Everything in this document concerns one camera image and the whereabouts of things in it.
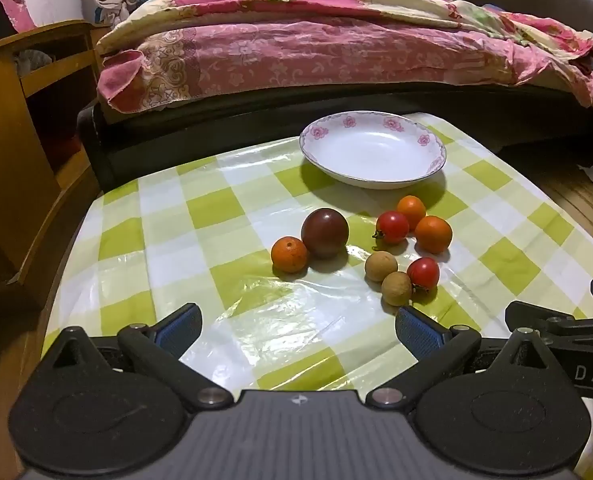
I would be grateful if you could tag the grey cloth in shelf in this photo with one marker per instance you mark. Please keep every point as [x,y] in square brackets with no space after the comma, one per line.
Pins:
[30,61]

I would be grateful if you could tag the dark bed frame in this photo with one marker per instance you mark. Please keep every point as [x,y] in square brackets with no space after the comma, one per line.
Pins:
[186,130]

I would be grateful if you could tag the wooden desk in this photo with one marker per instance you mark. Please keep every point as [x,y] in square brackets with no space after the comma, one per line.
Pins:
[21,160]

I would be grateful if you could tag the small orange kumquat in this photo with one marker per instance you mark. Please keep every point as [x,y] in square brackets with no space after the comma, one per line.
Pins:
[289,255]
[411,210]
[433,234]

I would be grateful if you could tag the white floral-rim plate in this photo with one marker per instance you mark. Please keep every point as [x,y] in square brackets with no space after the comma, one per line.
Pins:
[372,149]

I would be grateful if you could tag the red cherry tomato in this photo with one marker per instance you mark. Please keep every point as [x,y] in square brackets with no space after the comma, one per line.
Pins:
[423,274]
[392,226]

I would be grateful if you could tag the pink floral blanket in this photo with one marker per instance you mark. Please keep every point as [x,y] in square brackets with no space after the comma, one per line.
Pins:
[296,45]

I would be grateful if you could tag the green checkered tablecloth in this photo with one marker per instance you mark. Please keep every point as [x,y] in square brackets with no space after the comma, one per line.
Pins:
[216,270]

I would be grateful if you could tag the brown longan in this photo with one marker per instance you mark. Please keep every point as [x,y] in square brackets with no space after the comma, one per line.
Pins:
[395,288]
[381,266]

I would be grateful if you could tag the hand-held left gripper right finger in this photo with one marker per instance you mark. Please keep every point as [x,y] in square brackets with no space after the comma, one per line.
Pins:
[416,332]

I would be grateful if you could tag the dark red round tomato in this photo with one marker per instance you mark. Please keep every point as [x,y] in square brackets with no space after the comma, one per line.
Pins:
[325,232]

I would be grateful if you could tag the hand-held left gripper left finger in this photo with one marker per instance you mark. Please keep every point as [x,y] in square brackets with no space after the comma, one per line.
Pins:
[179,331]

